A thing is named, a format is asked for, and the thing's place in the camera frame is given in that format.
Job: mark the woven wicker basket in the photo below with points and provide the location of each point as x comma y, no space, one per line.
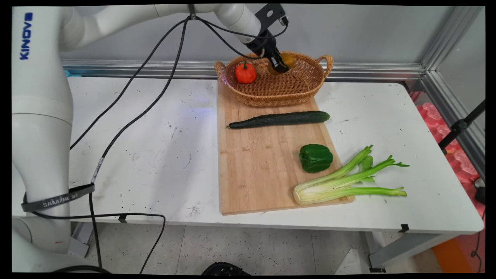
285,89

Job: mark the grey metal table leg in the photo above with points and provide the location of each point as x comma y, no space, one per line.
407,248

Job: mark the blue foam mat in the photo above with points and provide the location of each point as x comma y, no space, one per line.
66,73

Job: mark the slanted aluminium frame post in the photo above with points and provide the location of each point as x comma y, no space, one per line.
449,85

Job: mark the brown potato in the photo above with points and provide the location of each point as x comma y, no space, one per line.
288,60

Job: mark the black round floor object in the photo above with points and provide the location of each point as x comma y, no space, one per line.
224,268

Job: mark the orange floor mat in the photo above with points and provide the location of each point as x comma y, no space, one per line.
451,255

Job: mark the bamboo cutting board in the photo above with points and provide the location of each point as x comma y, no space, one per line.
255,182

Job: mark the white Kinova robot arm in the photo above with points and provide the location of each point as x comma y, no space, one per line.
42,116

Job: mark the red foam mat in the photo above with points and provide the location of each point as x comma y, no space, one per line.
453,155

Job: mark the horizontal aluminium frame rail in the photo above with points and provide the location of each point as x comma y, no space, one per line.
155,69

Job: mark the black tripod stand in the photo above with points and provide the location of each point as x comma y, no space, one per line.
459,126

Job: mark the light green celery bunch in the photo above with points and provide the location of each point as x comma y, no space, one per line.
337,186

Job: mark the black tape marker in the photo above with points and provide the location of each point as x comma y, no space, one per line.
123,218
404,228

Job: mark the dark green cucumber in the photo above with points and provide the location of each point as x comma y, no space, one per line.
279,119

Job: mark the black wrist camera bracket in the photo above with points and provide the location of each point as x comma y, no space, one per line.
271,15

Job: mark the red-orange tomato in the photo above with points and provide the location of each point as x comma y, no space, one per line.
245,73

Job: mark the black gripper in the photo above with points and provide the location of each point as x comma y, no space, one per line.
263,43

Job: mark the green bell pepper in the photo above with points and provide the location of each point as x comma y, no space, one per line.
316,157

